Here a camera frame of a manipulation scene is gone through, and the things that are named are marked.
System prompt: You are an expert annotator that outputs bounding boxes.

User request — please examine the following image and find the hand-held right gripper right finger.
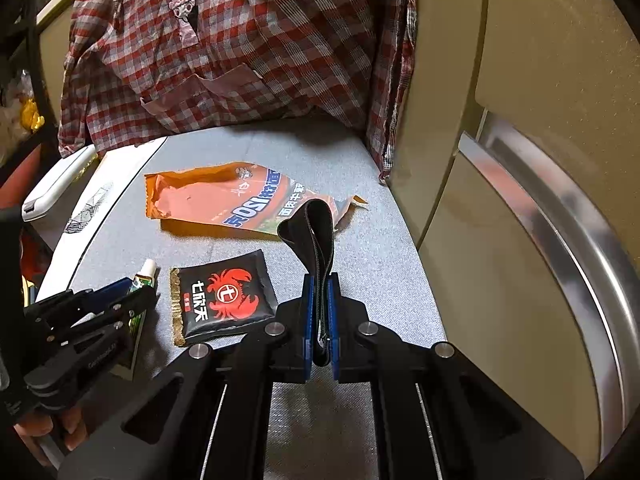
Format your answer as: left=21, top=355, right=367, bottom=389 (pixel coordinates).
left=325, top=272, right=586, bottom=480

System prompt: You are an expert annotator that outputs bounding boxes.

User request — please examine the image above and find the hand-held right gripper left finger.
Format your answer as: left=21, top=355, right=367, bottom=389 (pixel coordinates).
left=57, top=272, right=318, bottom=480

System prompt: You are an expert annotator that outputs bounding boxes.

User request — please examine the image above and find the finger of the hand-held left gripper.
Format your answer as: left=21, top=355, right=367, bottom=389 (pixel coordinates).
left=22, top=278, right=136, bottom=328
left=45, top=287, right=157, bottom=348

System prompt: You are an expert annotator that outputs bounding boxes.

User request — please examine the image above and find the white green tube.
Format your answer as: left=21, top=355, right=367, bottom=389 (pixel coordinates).
left=110, top=258, right=160, bottom=382

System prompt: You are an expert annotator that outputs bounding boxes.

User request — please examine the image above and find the black strap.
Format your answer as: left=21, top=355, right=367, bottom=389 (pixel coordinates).
left=276, top=199, right=346, bottom=367

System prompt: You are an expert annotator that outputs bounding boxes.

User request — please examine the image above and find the person's left hand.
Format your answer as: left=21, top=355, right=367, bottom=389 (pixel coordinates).
left=12, top=402, right=86, bottom=468

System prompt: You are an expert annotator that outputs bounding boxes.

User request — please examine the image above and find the black crab print packet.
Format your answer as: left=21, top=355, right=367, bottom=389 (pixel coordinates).
left=169, top=249, right=280, bottom=347

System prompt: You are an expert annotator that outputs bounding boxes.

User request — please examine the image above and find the white printed table mat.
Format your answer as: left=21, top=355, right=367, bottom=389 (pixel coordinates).
left=35, top=136, right=168, bottom=306

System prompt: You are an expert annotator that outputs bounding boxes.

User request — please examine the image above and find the orange snack wrapper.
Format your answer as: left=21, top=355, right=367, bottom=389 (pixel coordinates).
left=144, top=161, right=371, bottom=241

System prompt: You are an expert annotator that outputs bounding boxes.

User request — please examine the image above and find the white lidded bin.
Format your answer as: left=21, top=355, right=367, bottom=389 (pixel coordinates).
left=21, top=145, right=101, bottom=223

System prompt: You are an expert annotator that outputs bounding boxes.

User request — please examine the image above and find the grey textured table mat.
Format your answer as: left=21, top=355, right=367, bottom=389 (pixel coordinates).
left=35, top=112, right=448, bottom=480

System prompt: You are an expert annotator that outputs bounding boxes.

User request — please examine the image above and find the yellow plastic bag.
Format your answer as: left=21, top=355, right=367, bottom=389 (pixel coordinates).
left=20, top=97, right=46, bottom=133

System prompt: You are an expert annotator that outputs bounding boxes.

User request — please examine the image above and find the clear plastic bags bundle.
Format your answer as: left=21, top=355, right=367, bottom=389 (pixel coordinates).
left=0, top=70, right=31, bottom=161

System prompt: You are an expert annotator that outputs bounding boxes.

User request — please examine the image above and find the black shelf rack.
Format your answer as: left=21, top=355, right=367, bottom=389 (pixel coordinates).
left=0, top=0, right=66, bottom=211

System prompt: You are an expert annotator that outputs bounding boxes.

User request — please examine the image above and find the red plaid shirt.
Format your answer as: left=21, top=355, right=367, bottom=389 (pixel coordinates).
left=57, top=0, right=418, bottom=183

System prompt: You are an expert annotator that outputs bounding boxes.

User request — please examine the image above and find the beige kitchen cabinet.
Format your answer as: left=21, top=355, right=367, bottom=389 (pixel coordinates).
left=370, top=0, right=640, bottom=480

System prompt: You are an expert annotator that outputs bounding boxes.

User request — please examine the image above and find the metal cabinet handle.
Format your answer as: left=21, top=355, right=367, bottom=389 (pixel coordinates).
left=457, top=110, right=640, bottom=466

